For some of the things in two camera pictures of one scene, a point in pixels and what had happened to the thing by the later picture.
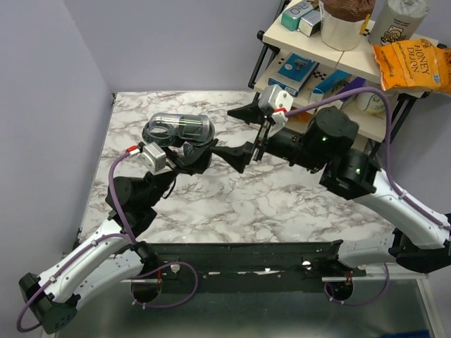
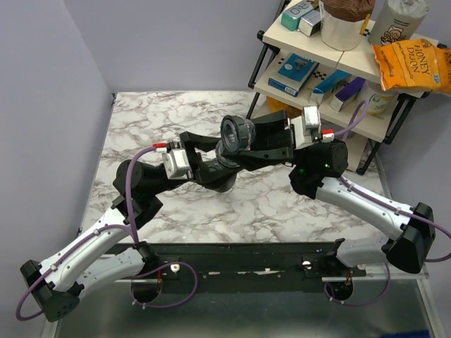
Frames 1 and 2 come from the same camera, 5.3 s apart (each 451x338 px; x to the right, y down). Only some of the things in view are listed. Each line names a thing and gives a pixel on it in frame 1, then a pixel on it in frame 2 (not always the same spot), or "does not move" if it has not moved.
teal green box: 290,18 does not move
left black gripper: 196,163 -> 199,141
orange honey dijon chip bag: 414,63 does not move
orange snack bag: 302,117 -> 274,105
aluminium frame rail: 254,266 does not move
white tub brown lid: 344,22 does not move
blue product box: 293,72 does not move
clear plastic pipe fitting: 163,129 -> 237,135
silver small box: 310,23 does not move
